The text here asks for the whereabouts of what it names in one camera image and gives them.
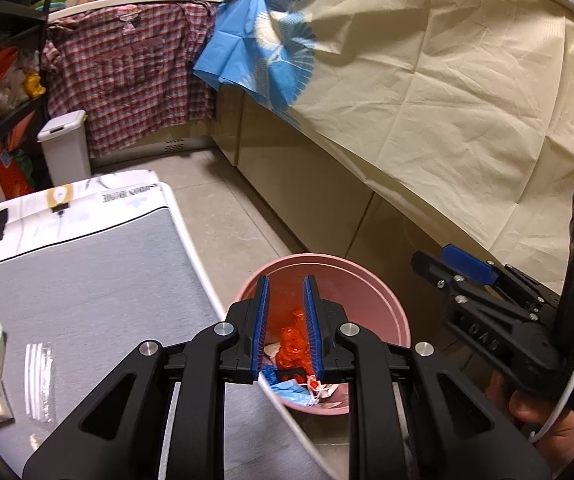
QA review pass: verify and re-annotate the orange plastic bag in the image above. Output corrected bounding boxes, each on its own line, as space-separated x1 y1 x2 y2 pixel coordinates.
267 307 319 386

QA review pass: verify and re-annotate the orange printed bag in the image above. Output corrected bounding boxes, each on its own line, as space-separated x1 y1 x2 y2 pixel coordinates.
0 110 35 211

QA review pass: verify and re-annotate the pink bin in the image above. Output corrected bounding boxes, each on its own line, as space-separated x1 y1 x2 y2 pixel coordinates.
234 254 412 416

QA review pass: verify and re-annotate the red plaid shirt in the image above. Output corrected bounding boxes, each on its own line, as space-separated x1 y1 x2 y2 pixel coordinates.
42 2 218 157

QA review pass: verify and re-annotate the white lidded bin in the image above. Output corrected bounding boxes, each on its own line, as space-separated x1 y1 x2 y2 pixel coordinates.
37 110 92 187

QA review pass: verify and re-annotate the clear plastic wrapper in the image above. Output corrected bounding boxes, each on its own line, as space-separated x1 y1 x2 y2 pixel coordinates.
24 342 56 424

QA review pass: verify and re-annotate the blue cream patterned cloth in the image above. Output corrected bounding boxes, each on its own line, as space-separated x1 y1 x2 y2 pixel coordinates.
193 0 574 301

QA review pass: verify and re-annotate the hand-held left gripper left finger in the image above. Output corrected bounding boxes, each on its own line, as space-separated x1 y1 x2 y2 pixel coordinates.
22 275 270 480

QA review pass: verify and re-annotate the white printed sheet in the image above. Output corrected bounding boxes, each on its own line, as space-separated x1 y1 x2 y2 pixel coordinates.
0 170 173 263

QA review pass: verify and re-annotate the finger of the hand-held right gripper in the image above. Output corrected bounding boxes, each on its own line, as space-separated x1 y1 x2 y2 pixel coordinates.
411 251 468 302
442 244 499 286

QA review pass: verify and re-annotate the black shelf unit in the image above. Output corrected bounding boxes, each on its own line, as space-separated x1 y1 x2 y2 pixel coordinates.
0 0 50 211

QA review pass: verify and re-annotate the clear crumpled plastic bag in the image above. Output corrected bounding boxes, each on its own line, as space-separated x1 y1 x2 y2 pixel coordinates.
0 67 28 111

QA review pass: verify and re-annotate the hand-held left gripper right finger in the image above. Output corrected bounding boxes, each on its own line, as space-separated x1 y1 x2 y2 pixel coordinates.
302 275 553 480

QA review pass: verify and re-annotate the person's right hand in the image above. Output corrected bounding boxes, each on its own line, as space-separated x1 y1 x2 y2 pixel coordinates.
484 370 574 442

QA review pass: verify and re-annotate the blue face mask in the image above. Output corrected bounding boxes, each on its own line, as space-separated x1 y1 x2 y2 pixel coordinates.
267 377 338 409

